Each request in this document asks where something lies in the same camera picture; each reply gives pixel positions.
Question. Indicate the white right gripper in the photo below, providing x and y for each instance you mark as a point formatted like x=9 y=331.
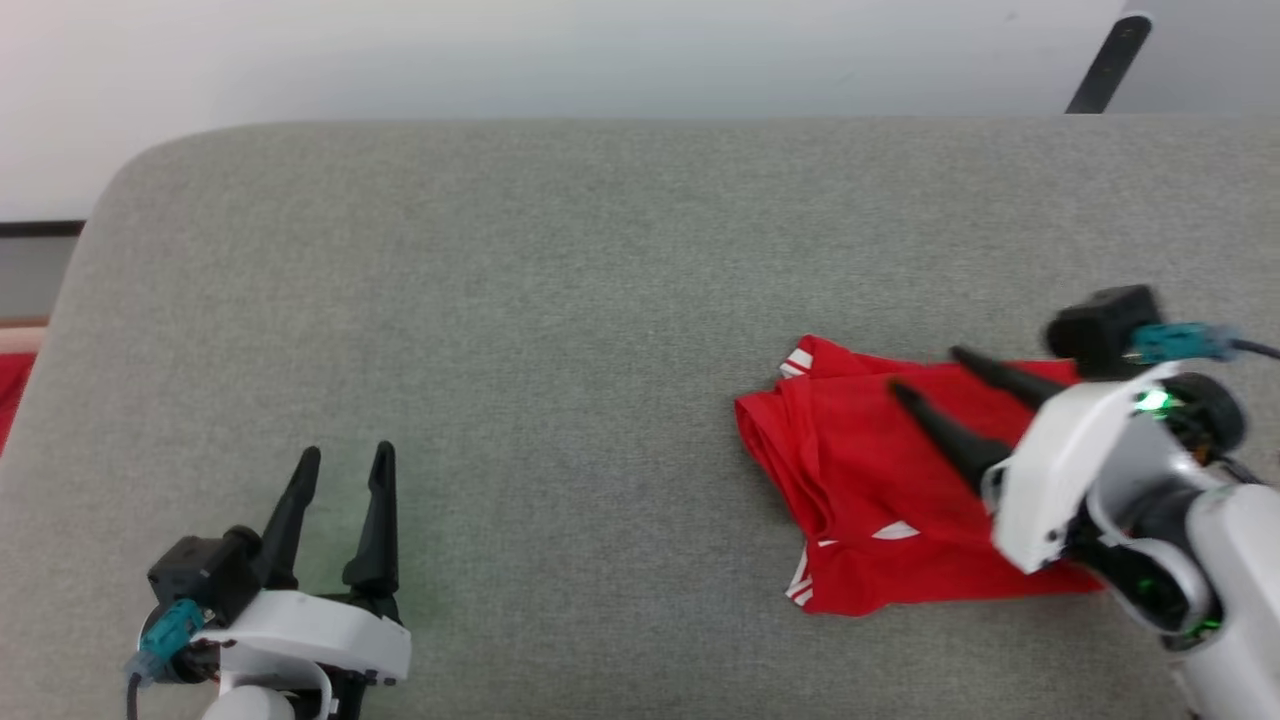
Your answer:
x=1070 y=470

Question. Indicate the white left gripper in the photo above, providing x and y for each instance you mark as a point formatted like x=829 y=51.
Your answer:
x=320 y=635

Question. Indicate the red and white garment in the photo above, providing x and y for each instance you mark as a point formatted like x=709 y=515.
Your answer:
x=880 y=500

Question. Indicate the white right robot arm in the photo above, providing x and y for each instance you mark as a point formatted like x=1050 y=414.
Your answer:
x=1230 y=560

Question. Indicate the grey fabric sofa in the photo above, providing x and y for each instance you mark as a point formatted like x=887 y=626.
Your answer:
x=550 y=350

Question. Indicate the red cloth on floor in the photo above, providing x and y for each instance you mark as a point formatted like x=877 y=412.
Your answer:
x=10 y=395

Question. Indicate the black slanted pole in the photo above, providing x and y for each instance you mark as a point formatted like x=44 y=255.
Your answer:
x=1110 y=65

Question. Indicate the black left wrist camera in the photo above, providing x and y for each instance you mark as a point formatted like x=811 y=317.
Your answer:
x=205 y=575

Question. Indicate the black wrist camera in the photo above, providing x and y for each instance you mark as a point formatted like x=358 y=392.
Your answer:
x=1100 y=330
x=205 y=575

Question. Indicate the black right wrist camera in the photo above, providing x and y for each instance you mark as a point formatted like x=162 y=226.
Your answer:
x=1100 y=330

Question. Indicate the teal left camera connector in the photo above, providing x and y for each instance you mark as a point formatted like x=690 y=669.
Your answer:
x=165 y=640

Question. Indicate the teal camera connector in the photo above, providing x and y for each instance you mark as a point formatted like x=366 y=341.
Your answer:
x=1185 y=343
x=165 y=640

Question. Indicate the teal right camera connector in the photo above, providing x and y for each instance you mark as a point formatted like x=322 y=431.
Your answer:
x=1185 y=343

